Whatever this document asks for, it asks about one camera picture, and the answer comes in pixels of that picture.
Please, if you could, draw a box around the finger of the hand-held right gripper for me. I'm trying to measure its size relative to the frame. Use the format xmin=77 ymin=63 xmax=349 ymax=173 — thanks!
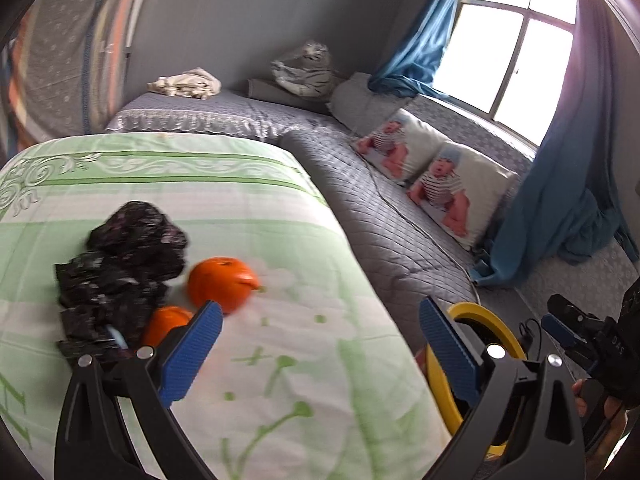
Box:
xmin=540 ymin=313 xmax=602 ymax=367
xmin=547 ymin=293 xmax=610 ymax=335

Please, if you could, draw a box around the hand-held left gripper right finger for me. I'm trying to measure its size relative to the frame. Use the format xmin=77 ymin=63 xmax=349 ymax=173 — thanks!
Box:
xmin=418 ymin=296 xmax=589 ymax=480

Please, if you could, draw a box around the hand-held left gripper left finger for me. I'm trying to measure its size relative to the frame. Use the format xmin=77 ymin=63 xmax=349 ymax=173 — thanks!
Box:
xmin=54 ymin=301 xmax=224 ymax=480

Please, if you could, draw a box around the yellow rimmed trash bin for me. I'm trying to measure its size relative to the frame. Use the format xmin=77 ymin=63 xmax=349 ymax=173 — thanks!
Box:
xmin=423 ymin=301 xmax=530 ymax=456

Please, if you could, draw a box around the orange tangerine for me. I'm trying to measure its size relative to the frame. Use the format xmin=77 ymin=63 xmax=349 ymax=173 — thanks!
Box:
xmin=141 ymin=306 xmax=195 ymax=349
xmin=187 ymin=257 xmax=262 ymax=315

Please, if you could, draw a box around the person's right hand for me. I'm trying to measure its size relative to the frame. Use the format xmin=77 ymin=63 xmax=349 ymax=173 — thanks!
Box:
xmin=572 ymin=379 xmax=632 ymax=457

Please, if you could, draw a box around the blue window curtain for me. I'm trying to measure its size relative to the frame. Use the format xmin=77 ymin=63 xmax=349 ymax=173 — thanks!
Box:
xmin=368 ymin=0 xmax=469 ymax=99
xmin=469 ymin=4 xmax=640 ymax=289

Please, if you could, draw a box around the black plastic bag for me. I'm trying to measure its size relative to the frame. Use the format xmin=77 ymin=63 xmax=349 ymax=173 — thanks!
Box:
xmin=53 ymin=200 xmax=190 ymax=362

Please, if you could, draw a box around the green patterned quilt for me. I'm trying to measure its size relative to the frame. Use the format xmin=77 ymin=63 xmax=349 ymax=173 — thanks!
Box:
xmin=0 ymin=132 xmax=454 ymax=480

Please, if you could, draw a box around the baby print pillow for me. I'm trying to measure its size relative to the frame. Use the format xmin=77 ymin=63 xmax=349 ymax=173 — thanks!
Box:
xmin=405 ymin=139 xmax=519 ymax=251
xmin=349 ymin=107 xmax=449 ymax=186

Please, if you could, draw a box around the grey quilted bed cover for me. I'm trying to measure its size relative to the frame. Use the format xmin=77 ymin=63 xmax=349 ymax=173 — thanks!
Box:
xmin=104 ymin=88 xmax=542 ymax=362

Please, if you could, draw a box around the window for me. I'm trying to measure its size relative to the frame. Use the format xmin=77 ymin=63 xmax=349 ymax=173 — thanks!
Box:
xmin=432 ymin=0 xmax=582 ymax=149

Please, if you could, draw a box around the grey quilted pillow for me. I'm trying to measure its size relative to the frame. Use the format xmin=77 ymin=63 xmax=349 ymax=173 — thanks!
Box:
xmin=329 ymin=72 xmax=416 ymax=136

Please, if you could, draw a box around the cream crumpled cloth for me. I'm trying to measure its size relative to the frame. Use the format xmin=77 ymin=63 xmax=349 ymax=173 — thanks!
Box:
xmin=147 ymin=67 xmax=223 ymax=100

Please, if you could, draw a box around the grey folded cushion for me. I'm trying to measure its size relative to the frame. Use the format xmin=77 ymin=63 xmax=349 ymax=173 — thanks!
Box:
xmin=246 ymin=77 xmax=334 ymax=115

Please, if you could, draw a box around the bagged tiger plush toy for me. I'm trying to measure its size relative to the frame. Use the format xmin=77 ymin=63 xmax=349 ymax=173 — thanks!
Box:
xmin=271 ymin=40 xmax=335 ymax=99

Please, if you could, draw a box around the striped hanging sheet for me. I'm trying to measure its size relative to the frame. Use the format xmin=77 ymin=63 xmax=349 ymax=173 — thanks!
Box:
xmin=0 ymin=0 xmax=152 ymax=157

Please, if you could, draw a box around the black cable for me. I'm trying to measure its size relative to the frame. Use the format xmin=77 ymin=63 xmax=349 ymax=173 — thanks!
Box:
xmin=517 ymin=317 xmax=544 ymax=357

